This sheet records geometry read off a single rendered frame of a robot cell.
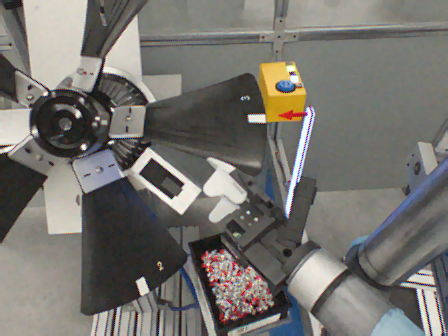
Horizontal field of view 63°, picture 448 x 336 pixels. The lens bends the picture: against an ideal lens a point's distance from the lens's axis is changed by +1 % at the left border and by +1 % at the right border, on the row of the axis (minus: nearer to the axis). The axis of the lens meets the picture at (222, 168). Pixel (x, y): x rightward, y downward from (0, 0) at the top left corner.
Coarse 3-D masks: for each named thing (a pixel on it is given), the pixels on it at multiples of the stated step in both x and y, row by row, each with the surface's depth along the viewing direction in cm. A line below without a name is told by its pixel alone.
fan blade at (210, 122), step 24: (192, 96) 72; (216, 96) 71; (144, 120) 68; (168, 120) 68; (192, 120) 67; (216, 120) 68; (240, 120) 68; (168, 144) 65; (192, 144) 65; (216, 144) 65; (240, 144) 66; (264, 144) 67; (240, 168) 64
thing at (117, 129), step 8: (120, 112) 70; (128, 112) 70; (136, 112) 70; (144, 112) 70; (112, 120) 68; (120, 120) 69; (136, 120) 69; (112, 128) 67; (120, 128) 67; (128, 128) 67; (136, 128) 67; (112, 136) 66; (120, 136) 66; (128, 136) 66; (136, 136) 66
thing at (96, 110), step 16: (48, 96) 61; (64, 96) 61; (80, 96) 61; (96, 96) 72; (32, 112) 61; (48, 112) 61; (64, 112) 62; (80, 112) 62; (96, 112) 62; (112, 112) 72; (32, 128) 61; (48, 128) 62; (80, 128) 62; (96, 128) 62; (48, 144) 62; (64, 144) 63; (80, 144) 63; (96, 144) 64; (112, 144) 73
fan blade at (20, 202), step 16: (0, 160) 65; (0, 176) 66; (16, 176) 68; (32, 176) 70; (0, 192) 68; (16, 192) 71; (32, 192) 73; (0, 208) 71; (16, 208) 73; (0, 224) 73; (0, 240) 75
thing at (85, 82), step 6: (84, 60) 69; (90, 60) 67; (96, 60) 65; (102, 60) 64; (78, 66) 70; (84, 66) 68; (90, 66) 66; (96, 66) 65; (90, 72) 66; (96, 72) 64; (78, 78) 69; (84, 78) 67; (90, 78) 65; (72, 84) 70; (78, 84) 68; (84, 84) 66; (90, 84) 64; (84, 90) 66; (90, 90) 64
